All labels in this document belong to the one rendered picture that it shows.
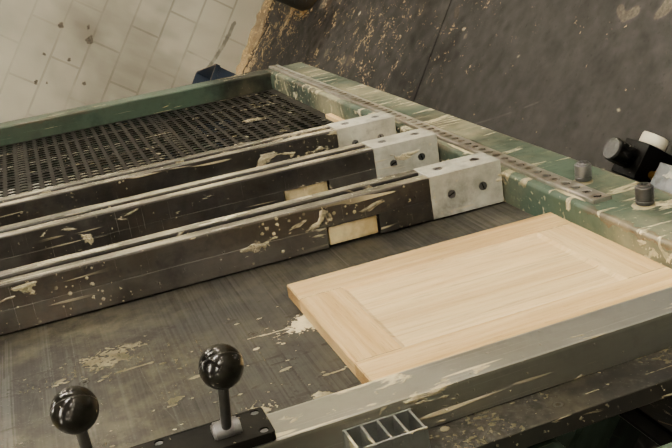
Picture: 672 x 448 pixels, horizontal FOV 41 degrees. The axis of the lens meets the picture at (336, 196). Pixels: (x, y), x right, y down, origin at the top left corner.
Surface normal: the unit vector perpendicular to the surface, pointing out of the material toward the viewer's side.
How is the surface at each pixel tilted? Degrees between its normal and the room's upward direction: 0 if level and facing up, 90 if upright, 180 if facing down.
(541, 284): 55
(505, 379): 90
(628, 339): 90
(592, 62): 0
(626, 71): 0
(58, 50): 90
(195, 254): 90
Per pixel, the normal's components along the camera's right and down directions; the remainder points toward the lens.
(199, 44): 0.40, 0.08
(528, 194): -0.93, 0.23
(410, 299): -0.14, -0.94
